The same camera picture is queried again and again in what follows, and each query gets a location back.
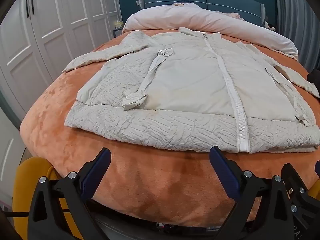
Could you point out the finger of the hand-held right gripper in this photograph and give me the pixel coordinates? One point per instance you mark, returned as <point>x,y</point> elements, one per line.
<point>291,180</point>

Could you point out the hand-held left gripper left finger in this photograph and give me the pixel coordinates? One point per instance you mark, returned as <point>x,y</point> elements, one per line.
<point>98,170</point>

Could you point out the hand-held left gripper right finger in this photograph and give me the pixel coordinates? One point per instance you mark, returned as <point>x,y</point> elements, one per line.
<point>225,172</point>

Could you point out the white puffer jacket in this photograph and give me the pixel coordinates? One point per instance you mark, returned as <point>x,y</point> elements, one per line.
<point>190,87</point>

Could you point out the orange bed sheet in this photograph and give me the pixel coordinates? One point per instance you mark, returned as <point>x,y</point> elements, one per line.
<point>155,180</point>

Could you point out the yellow chair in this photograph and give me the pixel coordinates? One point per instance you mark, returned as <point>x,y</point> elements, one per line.
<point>22,180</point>

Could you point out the black puffer jacket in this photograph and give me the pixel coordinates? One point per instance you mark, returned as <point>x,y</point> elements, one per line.
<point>314,77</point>

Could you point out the blue nightstand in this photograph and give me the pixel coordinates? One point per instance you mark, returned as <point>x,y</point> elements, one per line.
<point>117,33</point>

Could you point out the yellow tissue box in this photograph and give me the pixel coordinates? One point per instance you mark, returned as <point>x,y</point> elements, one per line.
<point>118,24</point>

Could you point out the white wardrobe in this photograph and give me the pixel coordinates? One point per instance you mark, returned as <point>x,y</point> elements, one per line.
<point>50,30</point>

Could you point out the pale pink duvet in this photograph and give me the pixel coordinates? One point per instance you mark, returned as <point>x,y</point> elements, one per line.
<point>225,22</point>

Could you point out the red and white bedside clutter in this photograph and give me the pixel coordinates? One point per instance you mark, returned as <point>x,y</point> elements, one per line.
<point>270,26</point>

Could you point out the grey blue curtain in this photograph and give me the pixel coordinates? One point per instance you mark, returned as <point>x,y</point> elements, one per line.
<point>297,17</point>

